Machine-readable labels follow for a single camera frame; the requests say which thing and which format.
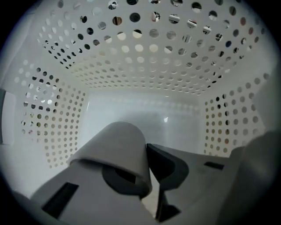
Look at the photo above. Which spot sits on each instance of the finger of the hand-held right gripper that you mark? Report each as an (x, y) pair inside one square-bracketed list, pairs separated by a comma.
[(197, 186)]

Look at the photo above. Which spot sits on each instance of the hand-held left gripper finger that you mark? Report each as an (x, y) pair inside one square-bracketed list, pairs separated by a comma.
[(92, 197)]

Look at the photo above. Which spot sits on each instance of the white cup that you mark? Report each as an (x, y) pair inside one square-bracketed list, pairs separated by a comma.
[(114, 142)]

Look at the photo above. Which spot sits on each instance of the white perforated plastic basket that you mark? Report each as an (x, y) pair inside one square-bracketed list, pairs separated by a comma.
[(140, 72)]

